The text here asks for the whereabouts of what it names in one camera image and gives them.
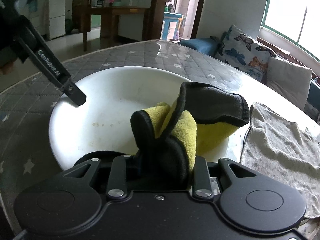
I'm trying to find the white ceramic bowl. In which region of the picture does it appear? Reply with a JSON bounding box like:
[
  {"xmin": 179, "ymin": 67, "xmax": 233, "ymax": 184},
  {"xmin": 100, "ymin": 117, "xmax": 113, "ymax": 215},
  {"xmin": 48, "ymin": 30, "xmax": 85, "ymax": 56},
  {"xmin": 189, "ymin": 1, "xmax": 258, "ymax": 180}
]
[{"xmin": 48, "ymin": 65, "xmax": 231, "ymax": 172}]

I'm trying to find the yellow black microfibre cloth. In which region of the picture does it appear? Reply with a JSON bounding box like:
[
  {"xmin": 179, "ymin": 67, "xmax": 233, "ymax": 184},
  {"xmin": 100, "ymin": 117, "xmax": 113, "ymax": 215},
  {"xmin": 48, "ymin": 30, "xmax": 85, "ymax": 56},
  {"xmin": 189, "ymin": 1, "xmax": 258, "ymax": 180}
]
[{"xmin": 130, "ymin": 82, "xmax": 249, "ymax": 179}]

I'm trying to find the person's left hand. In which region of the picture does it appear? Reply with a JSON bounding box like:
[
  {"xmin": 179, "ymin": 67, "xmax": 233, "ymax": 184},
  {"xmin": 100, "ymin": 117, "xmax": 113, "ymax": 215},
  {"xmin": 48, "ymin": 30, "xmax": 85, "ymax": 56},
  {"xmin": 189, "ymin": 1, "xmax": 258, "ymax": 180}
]
[{"xmin": 0, "ymin": 65, "xmax": 11, "ymax": 75}]

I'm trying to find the white refrigerator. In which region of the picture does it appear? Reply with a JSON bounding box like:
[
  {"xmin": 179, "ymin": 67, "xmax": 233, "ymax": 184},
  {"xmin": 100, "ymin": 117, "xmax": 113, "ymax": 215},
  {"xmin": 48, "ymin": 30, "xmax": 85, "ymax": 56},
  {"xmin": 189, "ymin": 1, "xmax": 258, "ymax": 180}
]
[{"xmin": 48, "ymin": 0, "xmax": 66, "ymax": 40}]

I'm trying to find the grey quilted star table mat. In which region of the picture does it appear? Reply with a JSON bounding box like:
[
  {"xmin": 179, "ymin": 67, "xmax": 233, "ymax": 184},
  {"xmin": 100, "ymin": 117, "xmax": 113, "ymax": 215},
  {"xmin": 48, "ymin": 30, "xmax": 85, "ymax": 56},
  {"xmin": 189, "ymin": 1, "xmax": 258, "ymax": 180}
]
[{"xmin": 1, "ymin": 41, "xmax": 245, "ymax": 236}]

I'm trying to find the grey towel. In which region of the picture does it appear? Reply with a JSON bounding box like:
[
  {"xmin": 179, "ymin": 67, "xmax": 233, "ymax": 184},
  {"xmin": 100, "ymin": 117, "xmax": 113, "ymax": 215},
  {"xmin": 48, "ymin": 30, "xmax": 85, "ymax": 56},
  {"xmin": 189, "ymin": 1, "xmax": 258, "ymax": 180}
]
[{"xmin": 240, "ymin": 103, "xmax": 319, "ymax": 219}]

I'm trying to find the dark wooden table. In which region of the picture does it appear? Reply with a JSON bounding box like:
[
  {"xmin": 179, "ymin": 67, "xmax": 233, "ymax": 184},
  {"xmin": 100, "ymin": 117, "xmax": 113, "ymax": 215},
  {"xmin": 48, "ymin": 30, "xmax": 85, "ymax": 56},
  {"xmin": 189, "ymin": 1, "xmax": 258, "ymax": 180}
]
[{"xmin": 80, "ymin": 5, "xmax": 150, "ymax": 51}]

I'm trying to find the plain beige cushion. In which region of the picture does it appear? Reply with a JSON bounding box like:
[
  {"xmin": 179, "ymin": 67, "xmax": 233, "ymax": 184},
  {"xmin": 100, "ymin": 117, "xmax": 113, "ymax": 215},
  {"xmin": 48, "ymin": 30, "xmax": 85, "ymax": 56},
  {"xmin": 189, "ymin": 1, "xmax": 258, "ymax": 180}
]
[{"xmin": 266, "ymin": 57, "xmax": 312, "ymax": 110}]

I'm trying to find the blue white small cabinet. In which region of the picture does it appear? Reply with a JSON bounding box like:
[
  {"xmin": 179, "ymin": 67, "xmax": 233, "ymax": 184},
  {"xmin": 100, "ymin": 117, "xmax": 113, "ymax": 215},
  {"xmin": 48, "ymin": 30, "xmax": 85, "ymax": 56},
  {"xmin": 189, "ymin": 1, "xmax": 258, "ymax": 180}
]
[{"xmin": 161, "ymin": 12, "xmax": 184, "ymax": 40}]

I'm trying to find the butterfly print cushion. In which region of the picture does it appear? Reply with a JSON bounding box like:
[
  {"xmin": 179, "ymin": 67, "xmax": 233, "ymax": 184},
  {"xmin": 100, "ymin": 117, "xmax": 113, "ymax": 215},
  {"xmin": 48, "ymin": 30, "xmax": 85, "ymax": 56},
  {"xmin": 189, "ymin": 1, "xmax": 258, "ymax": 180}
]
[{"xmin": 215, "ymin": 25, "xmax": 276, "ymax": 82}]

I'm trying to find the blue sofa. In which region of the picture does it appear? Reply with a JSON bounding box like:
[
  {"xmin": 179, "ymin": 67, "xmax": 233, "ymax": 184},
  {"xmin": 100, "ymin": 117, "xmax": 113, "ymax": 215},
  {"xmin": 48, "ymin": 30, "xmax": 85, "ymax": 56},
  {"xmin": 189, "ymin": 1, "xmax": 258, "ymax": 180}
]
[{"xmin": 178, "ymin": 38, "xmax": 219, "ymax": 57}]

